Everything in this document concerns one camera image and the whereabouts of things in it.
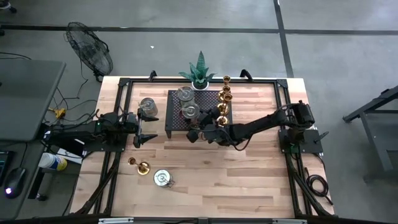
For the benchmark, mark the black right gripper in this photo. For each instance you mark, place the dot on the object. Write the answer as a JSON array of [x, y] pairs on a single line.
[[214, 133]]

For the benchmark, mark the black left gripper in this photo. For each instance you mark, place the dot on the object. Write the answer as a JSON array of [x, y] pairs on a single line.
[[138, 127]]

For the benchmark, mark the glass candle jar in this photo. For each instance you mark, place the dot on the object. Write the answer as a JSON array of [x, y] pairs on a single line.
[[190, 110], [148, 106], [185, 92], [162, 178]]

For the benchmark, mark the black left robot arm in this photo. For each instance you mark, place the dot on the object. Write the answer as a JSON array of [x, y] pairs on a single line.
[[77, 133]]

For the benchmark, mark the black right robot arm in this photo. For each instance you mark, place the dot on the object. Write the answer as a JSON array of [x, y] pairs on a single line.
[[258, 124]]

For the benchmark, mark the black perforated metal rack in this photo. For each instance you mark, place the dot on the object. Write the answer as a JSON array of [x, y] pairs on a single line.
[[174, 115]]

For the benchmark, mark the green plant in white pot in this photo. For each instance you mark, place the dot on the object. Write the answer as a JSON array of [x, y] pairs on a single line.
[[199, 74]]

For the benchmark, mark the white paper sheet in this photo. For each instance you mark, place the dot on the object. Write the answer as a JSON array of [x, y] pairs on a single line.
[[71, 155]]

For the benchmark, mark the black control box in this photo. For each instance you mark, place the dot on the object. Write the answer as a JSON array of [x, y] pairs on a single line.
[[62, 144]]

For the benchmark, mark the yellow power plug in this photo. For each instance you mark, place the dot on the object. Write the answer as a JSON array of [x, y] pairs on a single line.
[[59, 112]]

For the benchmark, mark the black floor fan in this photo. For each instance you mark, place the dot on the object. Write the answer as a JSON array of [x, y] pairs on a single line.
[[90, 49]]

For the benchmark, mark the white wipes canister yellow lid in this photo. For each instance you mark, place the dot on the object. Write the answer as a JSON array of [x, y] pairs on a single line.
[[51, 161]]

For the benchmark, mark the large grey desk top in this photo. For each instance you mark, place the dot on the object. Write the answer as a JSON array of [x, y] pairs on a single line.
[[28, 99]]

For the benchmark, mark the grey computer desk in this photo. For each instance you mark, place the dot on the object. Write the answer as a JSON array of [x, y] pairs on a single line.
[[28, 161]]

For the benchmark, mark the black computer mouse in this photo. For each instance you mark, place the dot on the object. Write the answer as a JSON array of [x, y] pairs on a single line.
[[15, 180]]

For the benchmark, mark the black framed desk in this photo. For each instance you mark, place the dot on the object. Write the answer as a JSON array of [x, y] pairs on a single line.
[[372, 140]]

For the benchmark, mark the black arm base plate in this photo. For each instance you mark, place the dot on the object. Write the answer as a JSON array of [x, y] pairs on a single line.
[[105, 148], [311, 143]]

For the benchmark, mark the black aluminium rig frame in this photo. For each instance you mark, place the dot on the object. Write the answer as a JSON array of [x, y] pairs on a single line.
[[168, 80]]

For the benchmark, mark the silver metal bracket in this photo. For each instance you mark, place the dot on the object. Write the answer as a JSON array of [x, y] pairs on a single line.
[[115, 220], [289, 221]]

